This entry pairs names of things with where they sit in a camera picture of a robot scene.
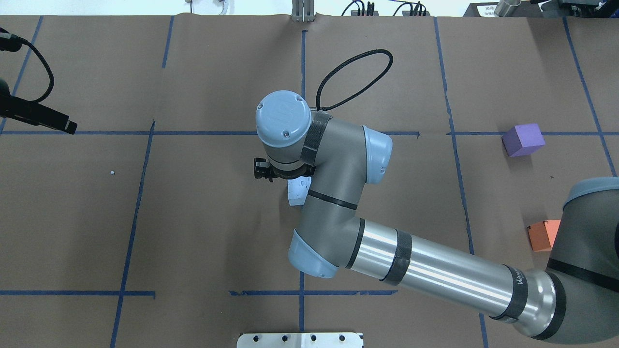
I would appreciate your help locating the orange block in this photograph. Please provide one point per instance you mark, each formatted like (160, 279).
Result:
(542, 235)

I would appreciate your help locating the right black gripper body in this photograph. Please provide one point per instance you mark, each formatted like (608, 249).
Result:
(290, 170)

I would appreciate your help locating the purple block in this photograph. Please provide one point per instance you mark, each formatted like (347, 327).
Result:
(523, 140)

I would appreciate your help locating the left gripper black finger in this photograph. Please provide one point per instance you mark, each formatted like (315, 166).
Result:
(60, 122)

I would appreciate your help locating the aluminium frame post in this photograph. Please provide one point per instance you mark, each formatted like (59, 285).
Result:
(303, 11)

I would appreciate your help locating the white camera pole base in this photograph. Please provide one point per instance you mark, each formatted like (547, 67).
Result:
(302, 340)

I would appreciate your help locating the silver metal cylinder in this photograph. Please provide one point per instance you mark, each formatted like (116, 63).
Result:
(506, 8)

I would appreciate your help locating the light blue foam block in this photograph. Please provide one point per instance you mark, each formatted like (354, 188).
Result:
(297, 190)

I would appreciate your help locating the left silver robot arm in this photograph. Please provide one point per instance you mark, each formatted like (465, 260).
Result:
(4, 90)

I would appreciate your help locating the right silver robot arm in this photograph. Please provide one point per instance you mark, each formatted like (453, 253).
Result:
(574, 300)

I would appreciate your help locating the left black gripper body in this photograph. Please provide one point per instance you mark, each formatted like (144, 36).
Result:
(39, 115)

